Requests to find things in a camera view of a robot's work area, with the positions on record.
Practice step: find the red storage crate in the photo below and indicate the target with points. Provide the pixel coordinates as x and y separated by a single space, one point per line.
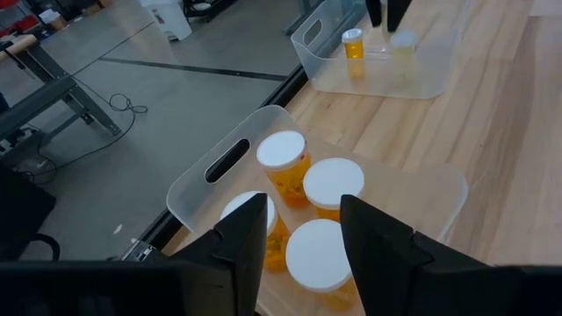
26 24

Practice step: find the power strip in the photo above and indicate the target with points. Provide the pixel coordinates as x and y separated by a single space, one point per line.
13 140

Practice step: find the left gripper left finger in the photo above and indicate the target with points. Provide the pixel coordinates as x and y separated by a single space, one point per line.
237 254

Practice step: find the white trash bin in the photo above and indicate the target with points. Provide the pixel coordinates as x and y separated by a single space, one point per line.
169 19

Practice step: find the black box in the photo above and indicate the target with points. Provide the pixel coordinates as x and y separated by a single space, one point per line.
22 206

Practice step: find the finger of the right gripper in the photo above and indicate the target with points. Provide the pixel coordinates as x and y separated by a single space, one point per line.
374 11
397 13

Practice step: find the clear plastic bin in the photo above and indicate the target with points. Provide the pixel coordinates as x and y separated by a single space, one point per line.
421 83
189 197

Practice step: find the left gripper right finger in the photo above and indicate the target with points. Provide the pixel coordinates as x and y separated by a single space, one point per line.
395 272

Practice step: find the grey table leg frame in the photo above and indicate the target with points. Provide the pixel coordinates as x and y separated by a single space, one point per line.
44 96

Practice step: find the large orange pill bottle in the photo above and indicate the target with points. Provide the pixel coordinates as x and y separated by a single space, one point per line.
331 182
277 246
316 254
281 151

